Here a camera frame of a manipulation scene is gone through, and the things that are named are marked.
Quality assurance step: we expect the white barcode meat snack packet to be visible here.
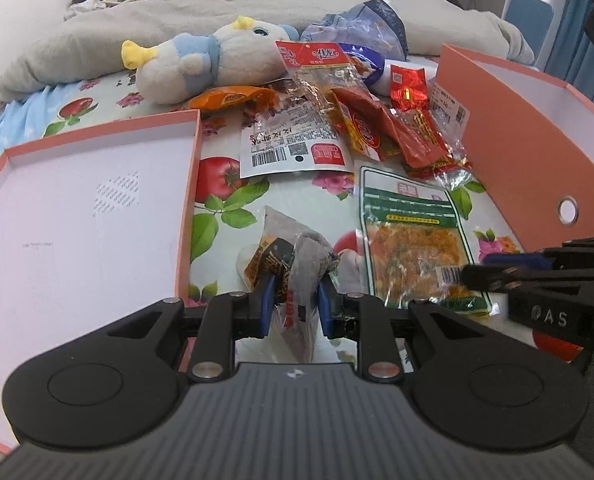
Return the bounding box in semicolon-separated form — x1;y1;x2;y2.
239;78;353;178

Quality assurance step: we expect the grey pastry snack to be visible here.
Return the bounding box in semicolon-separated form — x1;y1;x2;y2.
236;206;339;362

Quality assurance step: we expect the red top clear tofu packet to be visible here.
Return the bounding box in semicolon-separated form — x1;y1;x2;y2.
275;40;369;133

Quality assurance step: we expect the grey duvet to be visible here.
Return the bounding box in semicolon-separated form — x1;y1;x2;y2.
0;0;534;112

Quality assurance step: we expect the orange box lid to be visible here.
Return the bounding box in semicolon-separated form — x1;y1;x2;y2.
0;110;201;452

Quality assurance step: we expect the blue curtain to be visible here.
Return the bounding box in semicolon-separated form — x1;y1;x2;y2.
544;0;594;103

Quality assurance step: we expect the long red snack packet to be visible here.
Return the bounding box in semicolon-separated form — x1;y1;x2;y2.
327;87;448;169

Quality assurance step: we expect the translucent blue tissue bag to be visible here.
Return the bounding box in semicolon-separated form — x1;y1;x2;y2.
300;0;409;61

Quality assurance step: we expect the white blue plush duck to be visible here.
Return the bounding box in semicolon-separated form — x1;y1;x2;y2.
120;15;299;105

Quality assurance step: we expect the red foil tea packet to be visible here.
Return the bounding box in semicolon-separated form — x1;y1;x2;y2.
390;65;429;112

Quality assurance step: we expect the blue white snack bag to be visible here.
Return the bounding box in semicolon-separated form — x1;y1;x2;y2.
339;42;389;96

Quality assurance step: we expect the green pickled vegetable packet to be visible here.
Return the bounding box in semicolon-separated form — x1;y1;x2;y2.
357;166;491;314

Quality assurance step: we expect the floral bed sheet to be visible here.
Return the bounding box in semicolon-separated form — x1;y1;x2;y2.
0;52;528;461

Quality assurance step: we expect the brown strips snack packet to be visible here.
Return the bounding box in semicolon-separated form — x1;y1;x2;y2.
400;110;472;191

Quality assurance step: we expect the orange open storage box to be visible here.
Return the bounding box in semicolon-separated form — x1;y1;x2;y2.
436;46;594;252

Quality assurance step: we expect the orange snack packet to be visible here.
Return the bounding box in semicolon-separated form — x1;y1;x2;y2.
187;86;276;114

